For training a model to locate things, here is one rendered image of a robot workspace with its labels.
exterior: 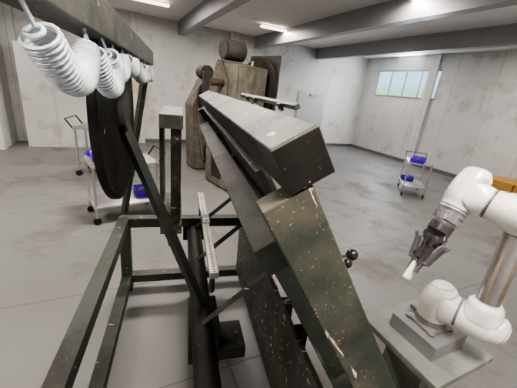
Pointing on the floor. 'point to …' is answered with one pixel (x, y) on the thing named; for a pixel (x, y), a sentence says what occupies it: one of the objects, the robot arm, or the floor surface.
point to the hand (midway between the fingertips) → (411, 270)
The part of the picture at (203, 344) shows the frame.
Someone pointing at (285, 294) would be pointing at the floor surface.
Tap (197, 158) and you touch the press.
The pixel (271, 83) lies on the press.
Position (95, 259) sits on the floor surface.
